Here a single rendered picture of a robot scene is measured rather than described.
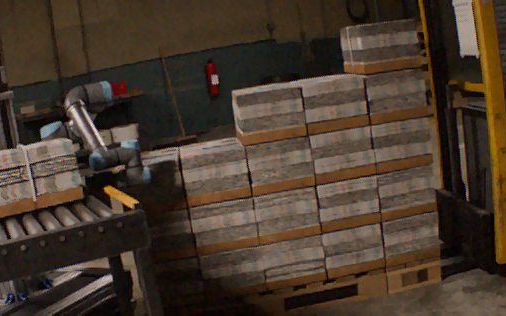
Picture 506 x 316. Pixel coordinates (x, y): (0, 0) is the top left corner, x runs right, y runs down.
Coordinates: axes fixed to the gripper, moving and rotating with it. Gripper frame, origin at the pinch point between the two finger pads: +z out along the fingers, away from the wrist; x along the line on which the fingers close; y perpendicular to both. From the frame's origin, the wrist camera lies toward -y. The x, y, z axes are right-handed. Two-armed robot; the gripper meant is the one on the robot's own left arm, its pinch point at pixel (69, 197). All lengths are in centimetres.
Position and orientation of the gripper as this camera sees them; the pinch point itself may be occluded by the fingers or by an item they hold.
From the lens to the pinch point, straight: 268.7
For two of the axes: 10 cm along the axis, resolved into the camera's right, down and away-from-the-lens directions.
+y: -1.5, -9.7, -1.7
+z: -8.9, 2.1, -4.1
